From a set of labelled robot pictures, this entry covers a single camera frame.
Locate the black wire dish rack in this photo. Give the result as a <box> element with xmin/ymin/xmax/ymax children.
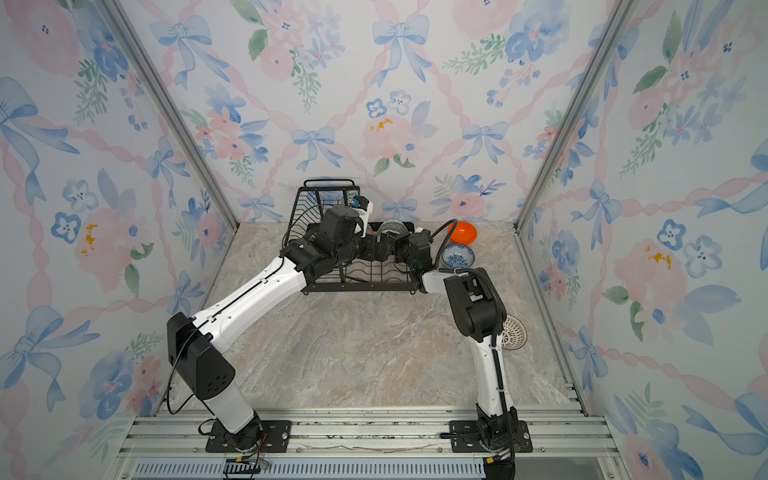
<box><xmin>280</xmin><ymin>178</ymin><xmax>419</xmax><ymax>294</ymax></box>

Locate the orange plastic bowl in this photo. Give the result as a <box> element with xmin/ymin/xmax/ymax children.
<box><xmin>450</xmin><ymin>221</ymin><xmax>478</xmax><ymax>245</ymax></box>

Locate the aluminium rail frame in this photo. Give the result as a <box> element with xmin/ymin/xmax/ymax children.
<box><xmin>107</xmin><ymin>403</ymin><xmax>629</xmax><ymax>479</ymax></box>

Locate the black corrugated cable conduit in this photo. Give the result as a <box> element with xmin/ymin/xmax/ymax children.
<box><xmin>433</xmin><ymin>218</ymin><xmax>508</xmax><ymax>337</ymax></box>

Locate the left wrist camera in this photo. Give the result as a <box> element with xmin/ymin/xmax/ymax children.
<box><xmin>351</xmin><ymin>195</ymin><xmax>373</xmax><ymax>212</ymax></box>

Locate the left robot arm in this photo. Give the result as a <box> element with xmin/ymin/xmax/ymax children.
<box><xmin>167</xmin><ymin>196</ymin><xmax>374</xmax><ymax>449</ymax></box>

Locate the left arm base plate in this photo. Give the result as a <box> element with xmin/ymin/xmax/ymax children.
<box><xmin>204</xmin><ymin>419</ymin><xmax>293</xmax><ymax>454</ymax></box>

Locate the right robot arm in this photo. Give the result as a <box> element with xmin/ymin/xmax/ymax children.
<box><xmin>394</xmin><ymin>230</ymin><xmax>518</xmax><ymax>452</ymax></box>

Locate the beige lattice bowl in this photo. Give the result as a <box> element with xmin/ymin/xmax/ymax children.
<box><xmin>502</xmin><ymin>314</ymin><xmax>528</xmax><ymax>351</ymax></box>

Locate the green patterned bowl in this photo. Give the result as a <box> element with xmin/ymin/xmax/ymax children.
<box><xmin>377</xmin><ymin>220</ymin><xmax>409</xmax><ymax>235</ymax></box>

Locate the white blue floral bowl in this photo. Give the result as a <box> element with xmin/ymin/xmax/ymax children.
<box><xmin>441</xmin><ymin>243</ymin><xmax>476</xmax><ymax>270</ymax></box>

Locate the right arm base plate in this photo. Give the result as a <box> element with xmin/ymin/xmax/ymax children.
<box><xmin>440</xmin><ymin>420</ymin><xmax>534</xmax><ymax>454</ymax></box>

